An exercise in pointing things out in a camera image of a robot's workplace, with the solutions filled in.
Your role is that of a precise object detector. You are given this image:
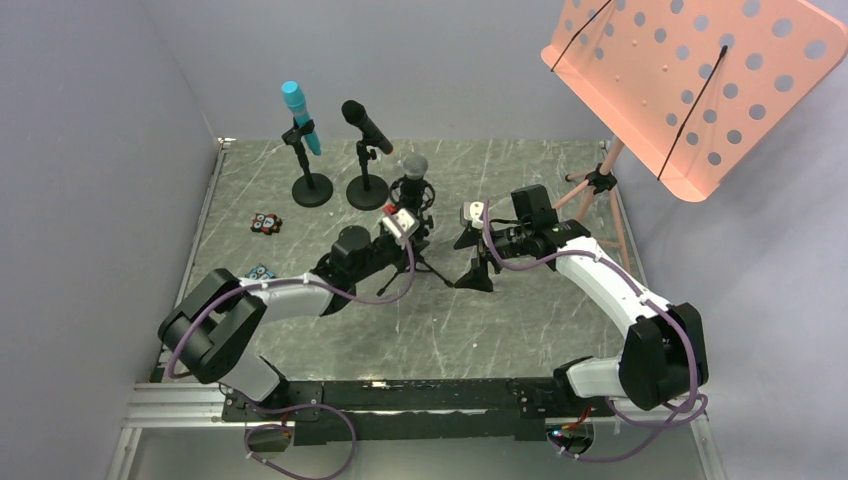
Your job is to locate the black tripod shock-mount stand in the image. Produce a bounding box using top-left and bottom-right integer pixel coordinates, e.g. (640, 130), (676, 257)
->
(377, 176), (454, 296)

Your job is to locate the black round-base stand ring clip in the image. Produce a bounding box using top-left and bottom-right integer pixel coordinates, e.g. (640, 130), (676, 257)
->
(345, 140), (389, 211)

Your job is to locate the black microphone silver grille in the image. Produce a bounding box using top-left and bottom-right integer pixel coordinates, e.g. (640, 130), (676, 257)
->
(399, 152), (428, 212)

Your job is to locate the black microphone orange end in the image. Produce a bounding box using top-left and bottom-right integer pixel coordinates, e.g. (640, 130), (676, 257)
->
(341, 100), (394, 155)

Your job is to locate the blue microphone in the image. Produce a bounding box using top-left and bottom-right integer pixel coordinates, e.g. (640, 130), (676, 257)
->
(281, 81), (322, 156)

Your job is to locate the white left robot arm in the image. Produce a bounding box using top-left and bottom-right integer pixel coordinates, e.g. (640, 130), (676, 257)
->
(158, 208), (432, 412)

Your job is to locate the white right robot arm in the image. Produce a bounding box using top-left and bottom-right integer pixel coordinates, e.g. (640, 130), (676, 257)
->
(454, 185), (709, 411)

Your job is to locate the pink music stand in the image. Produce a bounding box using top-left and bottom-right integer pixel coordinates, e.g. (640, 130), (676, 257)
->
(539, 0), (848, 266)

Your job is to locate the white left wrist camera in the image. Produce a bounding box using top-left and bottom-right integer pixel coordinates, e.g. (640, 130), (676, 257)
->
(380, 204), (420, 243)

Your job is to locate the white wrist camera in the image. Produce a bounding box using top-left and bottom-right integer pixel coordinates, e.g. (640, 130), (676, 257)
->
(380, 204), (420, 243)
(460, 201), (485, 230)

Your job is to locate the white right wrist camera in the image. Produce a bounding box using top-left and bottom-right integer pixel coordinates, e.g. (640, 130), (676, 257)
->
(460, 201), (485, 230)

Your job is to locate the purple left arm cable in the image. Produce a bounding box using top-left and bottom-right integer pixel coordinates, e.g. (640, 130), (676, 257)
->
(165, 231), (417, 380)

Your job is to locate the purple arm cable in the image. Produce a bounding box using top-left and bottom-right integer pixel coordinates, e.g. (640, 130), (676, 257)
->
(165, 231), (417, 380)
(480, 198), (710, 464)

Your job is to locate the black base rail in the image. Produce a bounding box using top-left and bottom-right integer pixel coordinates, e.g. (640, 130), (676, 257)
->
(221, 377), (617, 446)

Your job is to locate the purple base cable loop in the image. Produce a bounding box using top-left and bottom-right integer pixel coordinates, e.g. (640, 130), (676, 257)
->
(243, 399), (365, 480)

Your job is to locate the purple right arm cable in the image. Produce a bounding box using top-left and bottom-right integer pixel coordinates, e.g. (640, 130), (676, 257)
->
(480, 198), (710, 464)

